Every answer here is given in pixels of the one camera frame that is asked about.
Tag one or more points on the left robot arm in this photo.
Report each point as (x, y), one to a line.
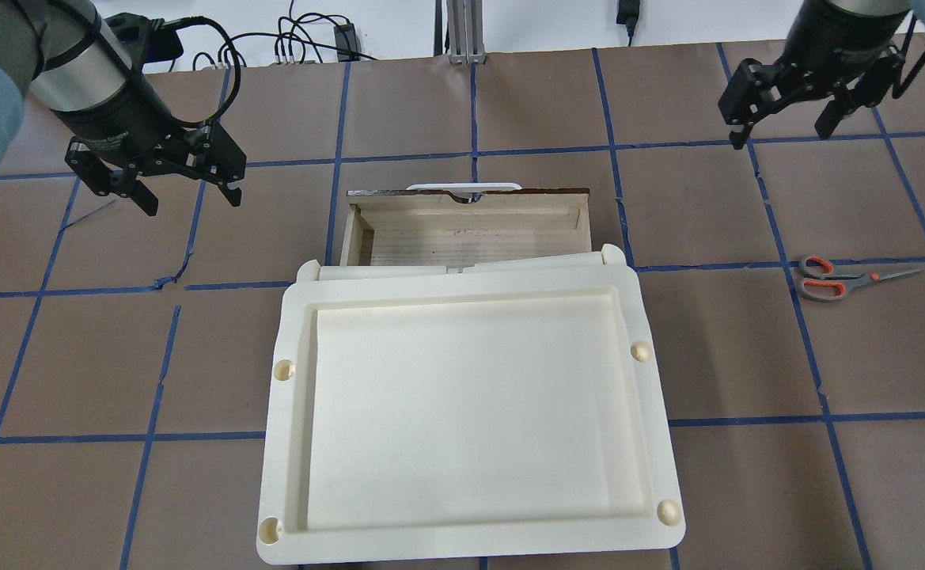
(88, 71)

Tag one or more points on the wooden drawer with white handle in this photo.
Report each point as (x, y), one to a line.
(459, 225)

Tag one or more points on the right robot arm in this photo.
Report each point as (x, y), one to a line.
(820, 25)

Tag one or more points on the aluminium frame post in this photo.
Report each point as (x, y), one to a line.
(465, 32)

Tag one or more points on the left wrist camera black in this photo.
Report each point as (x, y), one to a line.
(145, 40)

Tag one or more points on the black power adapter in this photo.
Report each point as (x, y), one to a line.
(628, 12)
(346, 38)

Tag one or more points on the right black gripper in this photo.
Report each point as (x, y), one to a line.
(836, 37)

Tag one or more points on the cream plastic tray lid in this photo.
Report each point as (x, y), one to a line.
(500, 409)

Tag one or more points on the orange grey scissors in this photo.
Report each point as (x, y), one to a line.
(821, 281)

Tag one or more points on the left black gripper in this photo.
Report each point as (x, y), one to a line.
(118, 120)

